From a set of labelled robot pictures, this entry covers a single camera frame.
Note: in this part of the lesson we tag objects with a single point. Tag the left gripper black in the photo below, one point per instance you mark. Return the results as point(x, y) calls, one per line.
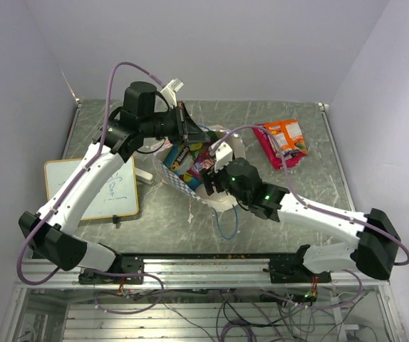
point(187, 128)

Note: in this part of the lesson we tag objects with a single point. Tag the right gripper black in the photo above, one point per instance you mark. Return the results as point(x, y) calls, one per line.
point(208, 177)

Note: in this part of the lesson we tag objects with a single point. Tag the blue checkered paper bag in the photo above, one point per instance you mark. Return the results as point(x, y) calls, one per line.
point(219, 202)

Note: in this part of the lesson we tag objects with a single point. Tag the colourful candy packet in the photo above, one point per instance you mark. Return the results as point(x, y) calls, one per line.
point(187, 165)

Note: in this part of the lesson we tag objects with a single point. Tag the red chips packet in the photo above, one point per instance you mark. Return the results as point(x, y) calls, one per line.
point(273, 159)

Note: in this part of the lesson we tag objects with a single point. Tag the orange snack packet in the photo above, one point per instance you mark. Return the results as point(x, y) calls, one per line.
point(286, 138)

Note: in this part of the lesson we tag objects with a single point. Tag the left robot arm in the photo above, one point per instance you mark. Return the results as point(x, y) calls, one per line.
point(50, 231)

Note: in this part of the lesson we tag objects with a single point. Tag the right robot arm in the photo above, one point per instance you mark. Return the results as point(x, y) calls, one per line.
point(368, 243)

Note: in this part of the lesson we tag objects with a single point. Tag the green snack packet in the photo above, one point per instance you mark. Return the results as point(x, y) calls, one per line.
point(211, 138)

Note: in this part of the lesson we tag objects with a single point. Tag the white marker eraser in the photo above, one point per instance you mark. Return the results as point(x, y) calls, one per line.
point(144, 176)

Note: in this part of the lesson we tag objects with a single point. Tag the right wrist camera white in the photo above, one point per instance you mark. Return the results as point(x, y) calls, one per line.
point(223, 155)

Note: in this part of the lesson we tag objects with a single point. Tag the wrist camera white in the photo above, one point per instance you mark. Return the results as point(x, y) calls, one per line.
point(223, 155)
point(169, 91)

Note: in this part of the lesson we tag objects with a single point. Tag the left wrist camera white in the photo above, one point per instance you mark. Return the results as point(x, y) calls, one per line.
point(169, 91)

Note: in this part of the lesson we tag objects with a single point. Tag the small whiteboard yellow frame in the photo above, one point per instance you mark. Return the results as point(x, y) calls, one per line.
point(117, 197)

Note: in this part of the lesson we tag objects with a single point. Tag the aluminium rail frame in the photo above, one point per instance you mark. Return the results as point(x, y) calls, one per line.
point(200, 298)

